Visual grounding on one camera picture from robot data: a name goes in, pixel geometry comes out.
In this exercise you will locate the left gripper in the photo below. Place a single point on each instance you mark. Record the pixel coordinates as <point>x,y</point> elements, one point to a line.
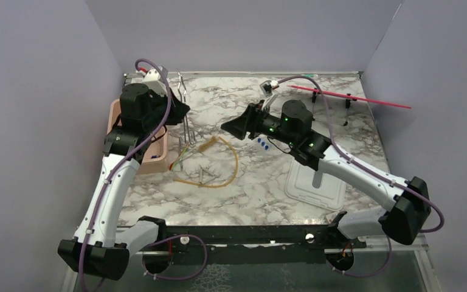
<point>178,109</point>

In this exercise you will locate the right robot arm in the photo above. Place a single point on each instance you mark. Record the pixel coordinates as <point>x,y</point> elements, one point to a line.
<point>403,207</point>

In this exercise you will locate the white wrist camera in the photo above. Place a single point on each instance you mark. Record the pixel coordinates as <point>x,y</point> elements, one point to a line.
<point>154,80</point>
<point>268,87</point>

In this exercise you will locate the clear acrylic tube rack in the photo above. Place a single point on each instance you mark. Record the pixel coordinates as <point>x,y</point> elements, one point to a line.
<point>275,147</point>

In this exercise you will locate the amber rubber tubing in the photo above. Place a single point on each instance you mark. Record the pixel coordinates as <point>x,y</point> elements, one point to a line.
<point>221,159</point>

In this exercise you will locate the clear plastic lid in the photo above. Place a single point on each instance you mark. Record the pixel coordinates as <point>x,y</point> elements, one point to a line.
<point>320,190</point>

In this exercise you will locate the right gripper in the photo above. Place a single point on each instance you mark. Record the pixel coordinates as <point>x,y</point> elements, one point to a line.
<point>247,122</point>

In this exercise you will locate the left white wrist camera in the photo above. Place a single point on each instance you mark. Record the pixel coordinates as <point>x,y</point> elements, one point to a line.
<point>154,80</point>

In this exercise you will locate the pink plastic bin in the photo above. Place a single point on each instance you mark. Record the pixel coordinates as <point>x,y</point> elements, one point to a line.
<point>156,157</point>

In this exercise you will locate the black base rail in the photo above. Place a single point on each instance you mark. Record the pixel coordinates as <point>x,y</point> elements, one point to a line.
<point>238,245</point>

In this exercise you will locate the white clay pipe triangle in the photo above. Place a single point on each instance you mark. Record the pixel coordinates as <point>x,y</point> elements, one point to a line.
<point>206,177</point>

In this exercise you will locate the red-edged glass shelf stand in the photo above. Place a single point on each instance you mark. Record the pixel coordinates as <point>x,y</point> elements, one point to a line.
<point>348,98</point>

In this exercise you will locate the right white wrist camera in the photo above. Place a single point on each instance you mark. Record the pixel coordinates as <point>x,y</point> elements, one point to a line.
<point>268,87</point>

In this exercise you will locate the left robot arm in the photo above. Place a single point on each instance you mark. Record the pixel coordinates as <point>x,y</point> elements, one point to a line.
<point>96,248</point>

